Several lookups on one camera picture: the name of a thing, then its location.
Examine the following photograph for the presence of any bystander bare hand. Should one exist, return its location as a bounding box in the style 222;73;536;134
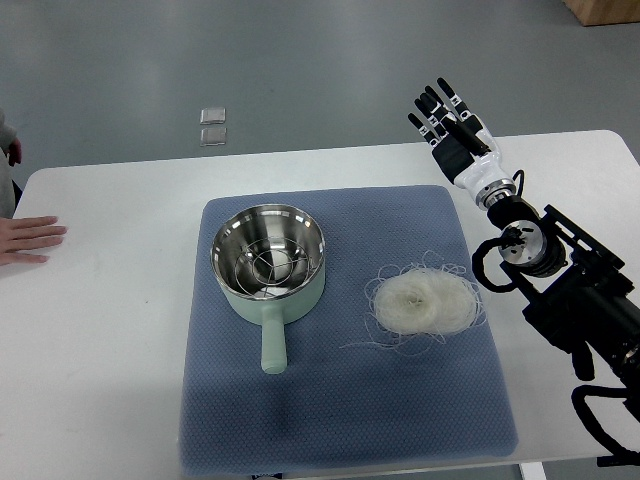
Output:
1;216;68;266

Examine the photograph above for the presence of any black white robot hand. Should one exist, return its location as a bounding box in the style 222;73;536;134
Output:
408;77;518;210

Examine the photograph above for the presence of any bystander second hand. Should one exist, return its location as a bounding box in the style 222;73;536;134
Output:
5;138;22;167

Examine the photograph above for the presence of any white vermicelli nest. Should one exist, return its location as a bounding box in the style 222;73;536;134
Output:
341;250;487;357

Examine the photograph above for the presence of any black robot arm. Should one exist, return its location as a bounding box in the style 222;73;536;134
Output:
472;171;639;467

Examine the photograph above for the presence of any mint green steel pot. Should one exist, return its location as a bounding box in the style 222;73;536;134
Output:
210;204;326;375

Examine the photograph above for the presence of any wooden box corner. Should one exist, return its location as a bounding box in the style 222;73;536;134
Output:
563;0;639;26

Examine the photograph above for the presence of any upper metal floor plate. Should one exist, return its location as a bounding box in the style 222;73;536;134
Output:
200;107;226;125

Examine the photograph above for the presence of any blue quilted mat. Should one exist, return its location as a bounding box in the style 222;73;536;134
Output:
179;185;518;477

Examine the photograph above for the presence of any wire steaming rack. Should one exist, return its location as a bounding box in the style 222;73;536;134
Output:
233;238;313;299

